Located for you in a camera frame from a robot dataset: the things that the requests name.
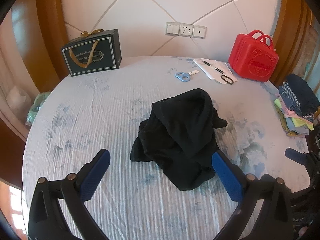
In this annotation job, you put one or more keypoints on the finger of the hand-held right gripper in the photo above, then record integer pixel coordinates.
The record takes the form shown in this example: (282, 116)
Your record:
(296, 155)

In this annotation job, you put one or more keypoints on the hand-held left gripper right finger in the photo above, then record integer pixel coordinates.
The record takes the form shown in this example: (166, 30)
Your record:
(226, 177)

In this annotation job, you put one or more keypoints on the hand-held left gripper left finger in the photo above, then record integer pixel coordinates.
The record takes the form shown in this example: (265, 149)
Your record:
(96, 172)

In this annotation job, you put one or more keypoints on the black printed t-shirt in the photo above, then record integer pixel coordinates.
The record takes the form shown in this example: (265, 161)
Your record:
(180, 137)

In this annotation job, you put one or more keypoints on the stack of folded clothes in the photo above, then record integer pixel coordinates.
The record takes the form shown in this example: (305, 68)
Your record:
(297, 105)

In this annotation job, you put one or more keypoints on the green plastic bag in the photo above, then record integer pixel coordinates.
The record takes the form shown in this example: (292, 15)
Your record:
(35, 107)

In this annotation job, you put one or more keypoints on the red plastic carry case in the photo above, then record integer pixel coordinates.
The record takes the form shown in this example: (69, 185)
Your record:
(252, 60)

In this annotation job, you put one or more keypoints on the white paper sheets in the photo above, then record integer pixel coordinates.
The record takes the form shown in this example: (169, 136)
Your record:
(215, 71)

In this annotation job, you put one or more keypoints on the blue small scissors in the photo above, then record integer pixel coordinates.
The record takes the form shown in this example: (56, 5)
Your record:
(182, 76)

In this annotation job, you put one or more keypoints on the black pen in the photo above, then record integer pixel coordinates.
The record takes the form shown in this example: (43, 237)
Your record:
(212, 66)

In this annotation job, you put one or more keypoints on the dark gift bag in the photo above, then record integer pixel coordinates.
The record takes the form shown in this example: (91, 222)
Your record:
(91, 55)

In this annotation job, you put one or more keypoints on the pink curtain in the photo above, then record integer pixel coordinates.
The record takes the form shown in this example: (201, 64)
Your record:
(10, 62)

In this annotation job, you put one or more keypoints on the white single-hole wall plate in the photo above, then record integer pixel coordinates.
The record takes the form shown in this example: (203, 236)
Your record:
(199, 32)

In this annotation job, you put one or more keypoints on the wooden headboard frame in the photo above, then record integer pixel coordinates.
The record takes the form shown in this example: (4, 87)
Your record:
(50, 30)

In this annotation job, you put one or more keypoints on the white wall socket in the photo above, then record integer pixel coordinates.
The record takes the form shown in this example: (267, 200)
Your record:
(186, 30)

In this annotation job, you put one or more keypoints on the white wall switch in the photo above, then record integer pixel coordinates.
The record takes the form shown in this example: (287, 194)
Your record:
(173, 28)

